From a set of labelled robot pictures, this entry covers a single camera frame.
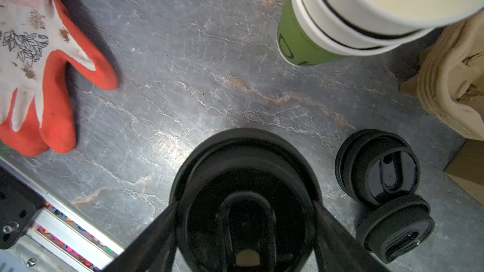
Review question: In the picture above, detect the red white garden glove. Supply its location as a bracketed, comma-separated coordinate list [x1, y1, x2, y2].
[1, 0, 118, 156]

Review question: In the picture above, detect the brown pulp cup carrier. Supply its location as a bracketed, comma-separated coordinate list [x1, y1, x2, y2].
[400, 11, 483, 141]

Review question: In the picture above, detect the black cup lid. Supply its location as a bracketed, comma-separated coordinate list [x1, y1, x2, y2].
[355, 195, 435, 264]
[170, 128, 322, 271]
[334, 128, 420, 209]

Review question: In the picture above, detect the green paper cup stack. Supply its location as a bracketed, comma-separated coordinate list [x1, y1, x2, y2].
[277, 0, 483, 67]

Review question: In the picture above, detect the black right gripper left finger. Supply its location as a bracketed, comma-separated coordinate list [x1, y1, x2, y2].
[103, 202, 178, 272]

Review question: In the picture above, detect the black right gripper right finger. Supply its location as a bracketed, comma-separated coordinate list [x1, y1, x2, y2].
[313, 201, 388, 271]

